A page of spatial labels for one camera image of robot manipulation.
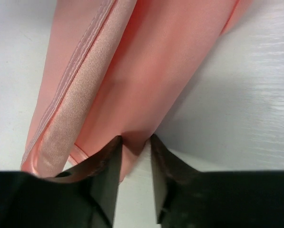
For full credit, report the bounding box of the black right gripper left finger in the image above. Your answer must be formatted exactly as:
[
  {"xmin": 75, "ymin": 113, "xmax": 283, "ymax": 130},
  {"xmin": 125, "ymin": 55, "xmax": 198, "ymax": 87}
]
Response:
[{"xmin": 0, "ymin": 136, "xmax": 122, "ymax": 228}]

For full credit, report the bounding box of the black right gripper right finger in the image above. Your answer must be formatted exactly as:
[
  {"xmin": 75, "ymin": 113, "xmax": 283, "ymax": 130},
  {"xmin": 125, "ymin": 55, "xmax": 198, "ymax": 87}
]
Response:
[{"xmin": 150, "ymin": 135, "xmax": 284, "ymax": 228}]

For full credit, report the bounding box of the pink satin napkin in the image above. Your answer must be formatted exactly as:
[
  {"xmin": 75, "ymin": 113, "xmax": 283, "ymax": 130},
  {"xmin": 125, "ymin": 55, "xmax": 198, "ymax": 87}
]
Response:
[{"xmin": 21, "ymin": 0, "xmax": 251, "ymax": 179}]

